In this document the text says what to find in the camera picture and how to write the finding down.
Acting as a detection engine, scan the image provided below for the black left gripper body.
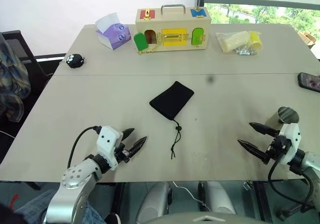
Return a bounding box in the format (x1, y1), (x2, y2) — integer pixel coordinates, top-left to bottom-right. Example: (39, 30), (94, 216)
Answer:
(115, 141), (131, 164)

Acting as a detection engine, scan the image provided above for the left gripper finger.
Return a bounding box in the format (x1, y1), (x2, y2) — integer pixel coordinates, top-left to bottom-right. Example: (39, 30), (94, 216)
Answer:
(121, 127), (136, 143)
(127, 135), (148, 158)

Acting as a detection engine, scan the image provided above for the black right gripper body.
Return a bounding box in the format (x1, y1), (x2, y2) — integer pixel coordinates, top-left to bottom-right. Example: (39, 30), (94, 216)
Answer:
(265, 131), (292, 165)

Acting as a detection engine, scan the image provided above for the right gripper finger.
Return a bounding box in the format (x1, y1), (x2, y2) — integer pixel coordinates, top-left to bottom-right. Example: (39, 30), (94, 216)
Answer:
(237, 139), (270, 165)
(248, 122), (281, 137)

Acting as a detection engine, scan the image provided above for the clear plastic bag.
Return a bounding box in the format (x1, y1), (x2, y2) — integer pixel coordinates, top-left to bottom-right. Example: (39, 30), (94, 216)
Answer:
(215, 30), (264, 57)

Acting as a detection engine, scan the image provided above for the stainless steel cup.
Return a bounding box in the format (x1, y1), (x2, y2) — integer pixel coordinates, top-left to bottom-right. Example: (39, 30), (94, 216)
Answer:
(265, 106), (300, 131)

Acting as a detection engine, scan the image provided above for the silver rounded robot leg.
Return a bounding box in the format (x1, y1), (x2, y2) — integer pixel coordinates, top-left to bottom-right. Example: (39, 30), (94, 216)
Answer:
(135, 181), (173, 224)
(198, 181), (236, 215)

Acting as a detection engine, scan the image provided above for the black smartphone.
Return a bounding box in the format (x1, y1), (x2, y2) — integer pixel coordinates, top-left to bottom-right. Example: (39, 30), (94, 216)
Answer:
(297, 72), (320, 93)

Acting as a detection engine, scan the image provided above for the silver robot torso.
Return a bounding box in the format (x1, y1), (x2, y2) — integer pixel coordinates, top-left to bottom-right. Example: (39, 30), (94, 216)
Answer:
(156, 210), (272, 224)

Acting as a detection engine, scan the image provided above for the yellow plastic cup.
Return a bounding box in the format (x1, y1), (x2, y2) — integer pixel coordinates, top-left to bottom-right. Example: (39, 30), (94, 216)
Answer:
(247, 32), (264, 50)

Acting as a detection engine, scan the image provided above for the black plush toy with eyes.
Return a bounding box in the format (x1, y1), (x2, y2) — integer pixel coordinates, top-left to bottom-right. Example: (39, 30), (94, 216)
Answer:
(65, 53), (87, 70)

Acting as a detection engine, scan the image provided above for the cream cylinder roll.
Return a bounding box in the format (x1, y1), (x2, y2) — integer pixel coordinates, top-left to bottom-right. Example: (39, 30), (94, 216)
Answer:
(222, 31), (252, 54)

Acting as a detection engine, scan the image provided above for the purple white tissue box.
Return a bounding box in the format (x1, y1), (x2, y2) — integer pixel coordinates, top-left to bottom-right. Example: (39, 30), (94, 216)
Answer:
(94, 12), (132, 51)

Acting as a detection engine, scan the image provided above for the brown cardboard box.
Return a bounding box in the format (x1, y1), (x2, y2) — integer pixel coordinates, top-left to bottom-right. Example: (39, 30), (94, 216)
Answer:
(297, 30), (319, 50)

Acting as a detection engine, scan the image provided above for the blue jeans leg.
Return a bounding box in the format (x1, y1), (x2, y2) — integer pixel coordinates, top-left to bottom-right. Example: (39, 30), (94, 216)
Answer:
(13, 188), (107, 224)

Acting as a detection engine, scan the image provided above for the wooden lock box toy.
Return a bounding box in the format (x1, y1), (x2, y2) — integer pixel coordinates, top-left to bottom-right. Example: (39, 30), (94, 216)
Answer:
(133, 4), (212, 55)

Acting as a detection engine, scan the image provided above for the window with trees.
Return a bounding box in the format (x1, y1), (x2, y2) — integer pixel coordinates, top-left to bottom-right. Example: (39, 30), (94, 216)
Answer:
(204, 2), (320, 41)

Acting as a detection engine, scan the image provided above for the black office chair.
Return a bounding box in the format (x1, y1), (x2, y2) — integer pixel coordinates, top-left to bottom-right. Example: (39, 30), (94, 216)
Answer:
(0, 30), (67, 160)

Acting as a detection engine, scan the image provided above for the plaid shirt garment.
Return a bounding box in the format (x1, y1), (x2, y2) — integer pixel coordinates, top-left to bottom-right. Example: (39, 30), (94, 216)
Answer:
(0, 32), (32, 123)

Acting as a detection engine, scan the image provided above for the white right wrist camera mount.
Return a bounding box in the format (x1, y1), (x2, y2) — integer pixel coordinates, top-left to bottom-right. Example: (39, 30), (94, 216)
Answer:
(278, 122), (302, 165)

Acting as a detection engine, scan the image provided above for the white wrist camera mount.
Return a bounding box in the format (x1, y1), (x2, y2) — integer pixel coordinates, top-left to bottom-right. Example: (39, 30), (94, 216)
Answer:
(278, 122), (302, 165)
(95, 125), (124, 172)

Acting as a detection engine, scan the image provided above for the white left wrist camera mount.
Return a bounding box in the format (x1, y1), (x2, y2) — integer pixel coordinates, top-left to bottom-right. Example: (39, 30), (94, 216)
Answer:
(95, 125), (124, 172)

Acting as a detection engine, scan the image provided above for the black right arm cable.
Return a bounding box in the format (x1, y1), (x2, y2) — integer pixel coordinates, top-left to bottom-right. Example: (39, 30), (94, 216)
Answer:
(267, 153), (317, 207)

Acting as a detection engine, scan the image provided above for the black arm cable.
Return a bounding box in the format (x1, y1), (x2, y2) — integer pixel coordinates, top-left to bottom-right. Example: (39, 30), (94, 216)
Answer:
(267, 153), (317, 207)
(67, 125), (102, 170)

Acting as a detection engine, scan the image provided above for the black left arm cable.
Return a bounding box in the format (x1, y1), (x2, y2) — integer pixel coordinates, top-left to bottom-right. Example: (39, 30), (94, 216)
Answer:
(67, 125), (102, 170)

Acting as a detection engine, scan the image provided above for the black drawstring pouch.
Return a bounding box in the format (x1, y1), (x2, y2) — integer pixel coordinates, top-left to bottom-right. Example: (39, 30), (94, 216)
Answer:
(149, 80), (195, 159)

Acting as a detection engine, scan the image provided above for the thin white cable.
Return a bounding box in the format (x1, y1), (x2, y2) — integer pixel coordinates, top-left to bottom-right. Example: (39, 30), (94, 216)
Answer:
(172, 181), (210, 211)

